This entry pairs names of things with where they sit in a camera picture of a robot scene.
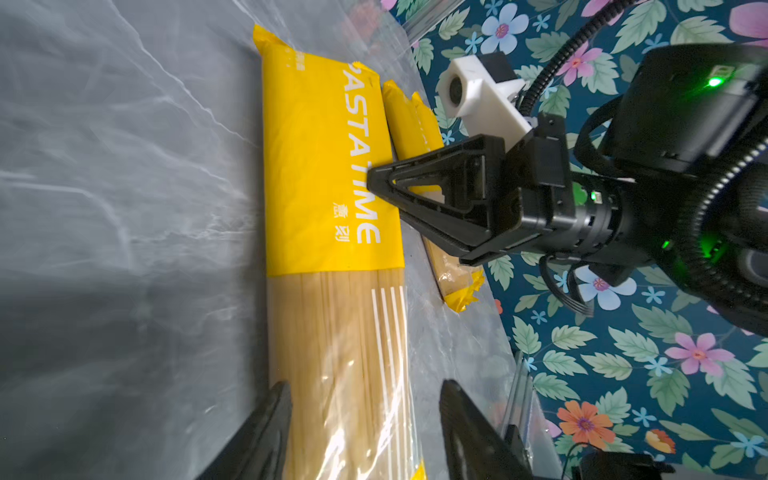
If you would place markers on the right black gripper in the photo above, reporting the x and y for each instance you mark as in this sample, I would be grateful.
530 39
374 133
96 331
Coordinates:
449 196

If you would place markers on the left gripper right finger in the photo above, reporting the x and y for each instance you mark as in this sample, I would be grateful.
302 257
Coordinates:
474 450

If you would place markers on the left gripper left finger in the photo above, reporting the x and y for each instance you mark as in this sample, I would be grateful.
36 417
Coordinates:
258 450

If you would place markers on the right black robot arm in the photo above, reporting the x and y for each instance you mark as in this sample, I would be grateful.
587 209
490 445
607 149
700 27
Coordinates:
671 173

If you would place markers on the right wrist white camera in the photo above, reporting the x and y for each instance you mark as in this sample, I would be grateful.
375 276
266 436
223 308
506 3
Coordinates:
480 91

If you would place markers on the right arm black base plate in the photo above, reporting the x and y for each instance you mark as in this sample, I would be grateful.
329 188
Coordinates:
601 465

